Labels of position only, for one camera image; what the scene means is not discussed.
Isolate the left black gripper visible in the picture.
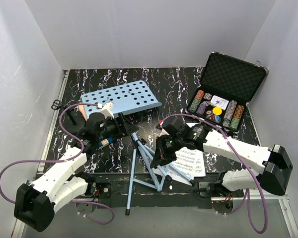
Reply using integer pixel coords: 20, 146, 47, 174
97, 113, 139, 142

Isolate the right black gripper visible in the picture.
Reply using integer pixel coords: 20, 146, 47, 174
151, 136, 184, 170

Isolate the blue music stand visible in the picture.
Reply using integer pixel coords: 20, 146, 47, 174
81, 79, 196, 216

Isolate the sheet music page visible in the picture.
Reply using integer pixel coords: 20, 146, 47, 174
167, 147, 196, 186
186, 122, 206, 178

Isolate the black microphone stand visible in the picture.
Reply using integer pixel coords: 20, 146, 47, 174
51, 99, 85, 135

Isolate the black poker chip case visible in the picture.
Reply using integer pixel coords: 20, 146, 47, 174
186, 52, 268, 134

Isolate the pink toy microphone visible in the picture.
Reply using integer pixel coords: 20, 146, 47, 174
78, 105, 87, 118

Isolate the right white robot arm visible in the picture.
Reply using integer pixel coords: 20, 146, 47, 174
150, 117, 293, 197

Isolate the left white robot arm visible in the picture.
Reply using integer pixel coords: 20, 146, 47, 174
14, 113, 139, 232

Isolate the blue grey brick toy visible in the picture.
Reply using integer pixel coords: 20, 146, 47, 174
98, 137, 115, 149

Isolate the green chip row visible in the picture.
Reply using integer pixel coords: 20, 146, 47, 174
187, 98, 201, 113

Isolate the purple chip row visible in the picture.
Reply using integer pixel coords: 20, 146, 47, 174
196, 101, 210, 116

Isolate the yellow dealer button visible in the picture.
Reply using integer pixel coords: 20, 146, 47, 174
212, 107, 223, 116

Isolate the red white chip row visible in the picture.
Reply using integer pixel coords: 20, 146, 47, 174
195, 90, 205, 100

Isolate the white card deck box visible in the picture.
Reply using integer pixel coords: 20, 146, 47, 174
210, 95, 229, 111

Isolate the blue white chip row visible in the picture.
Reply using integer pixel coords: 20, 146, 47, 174
223, 100, 237, 127

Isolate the brown chip row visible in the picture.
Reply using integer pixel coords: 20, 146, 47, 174
233, 105, 245, 119

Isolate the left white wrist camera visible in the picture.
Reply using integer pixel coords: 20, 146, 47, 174
97, 102, 114, 119

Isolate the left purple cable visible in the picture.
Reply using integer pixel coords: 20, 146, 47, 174
0, 103, 115, 226

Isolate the left aluminium rail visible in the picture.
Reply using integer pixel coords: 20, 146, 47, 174
40, 70, 70, 161

